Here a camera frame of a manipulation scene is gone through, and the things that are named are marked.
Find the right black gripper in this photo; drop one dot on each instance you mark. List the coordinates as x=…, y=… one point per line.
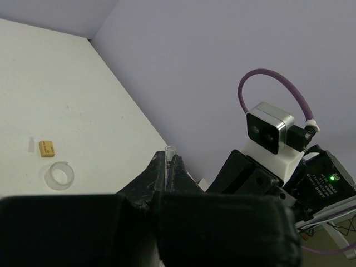
x=316, y=183

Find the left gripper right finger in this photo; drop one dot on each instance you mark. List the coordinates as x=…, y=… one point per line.
x=197, y=228

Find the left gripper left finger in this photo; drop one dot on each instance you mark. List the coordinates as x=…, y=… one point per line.
x=84, y=230

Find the grey clear pen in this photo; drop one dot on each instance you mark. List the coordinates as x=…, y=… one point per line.
x=170, y=152

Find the clear tape roll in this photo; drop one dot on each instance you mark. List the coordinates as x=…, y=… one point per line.
x=60, y=176

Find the yellow eraser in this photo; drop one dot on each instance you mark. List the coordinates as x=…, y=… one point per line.
x=46, y=148

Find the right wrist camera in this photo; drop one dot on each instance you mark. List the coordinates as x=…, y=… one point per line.
x=275, y=142

